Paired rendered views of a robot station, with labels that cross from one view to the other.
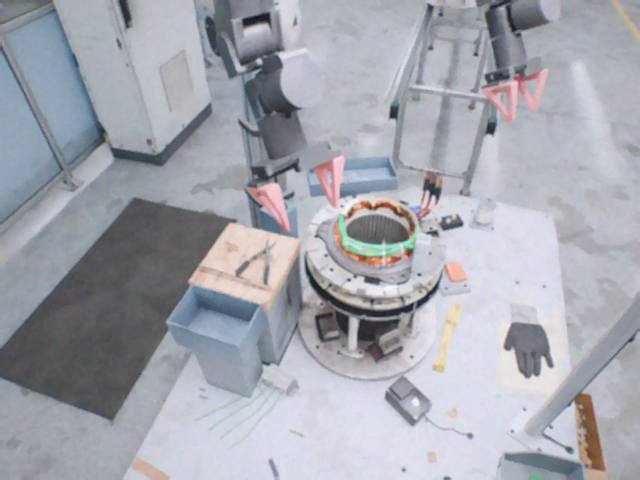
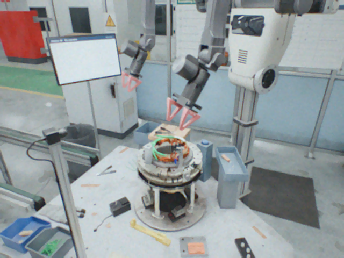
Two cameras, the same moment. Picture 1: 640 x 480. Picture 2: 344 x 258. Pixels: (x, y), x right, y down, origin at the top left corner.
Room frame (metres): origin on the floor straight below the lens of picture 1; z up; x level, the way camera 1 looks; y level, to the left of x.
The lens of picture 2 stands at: (0.83, -1.12, 1.74)
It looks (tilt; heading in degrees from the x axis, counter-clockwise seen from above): 26 degrees down; 96
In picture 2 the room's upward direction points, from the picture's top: straight up
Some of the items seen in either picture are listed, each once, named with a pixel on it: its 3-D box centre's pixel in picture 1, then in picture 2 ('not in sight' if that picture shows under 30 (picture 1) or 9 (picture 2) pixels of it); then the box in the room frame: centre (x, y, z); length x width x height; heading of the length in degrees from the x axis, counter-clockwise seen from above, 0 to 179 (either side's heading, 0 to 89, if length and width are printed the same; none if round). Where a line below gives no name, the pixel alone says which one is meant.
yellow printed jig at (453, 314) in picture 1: (448, 334); (150, 231); (0.63, -0.33, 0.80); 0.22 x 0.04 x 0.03; 157
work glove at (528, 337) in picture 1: (528, 338); not in sight; (0.61, -0.55, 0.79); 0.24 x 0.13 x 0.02; 164
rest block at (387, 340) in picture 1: (389, 338); (148, 197); (0.58, -0.16, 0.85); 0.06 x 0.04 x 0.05; 118
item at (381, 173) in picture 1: (349, 207); (228, 181); (1.00, -0.07, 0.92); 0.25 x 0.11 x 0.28; 98
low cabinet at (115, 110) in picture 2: not in sight; (100, 92); (-0.68, 2.27, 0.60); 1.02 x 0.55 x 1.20; 164
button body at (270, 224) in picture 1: (281, 240); (203, 160); (0.87, 0.13, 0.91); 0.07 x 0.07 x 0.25; 54
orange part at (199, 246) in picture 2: (455, 271); (195, 248); (0.84, -0.39, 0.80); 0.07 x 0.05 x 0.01; 9
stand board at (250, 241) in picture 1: (247, 263); (170, 134); (0.66, 0.18, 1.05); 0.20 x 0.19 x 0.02; 161
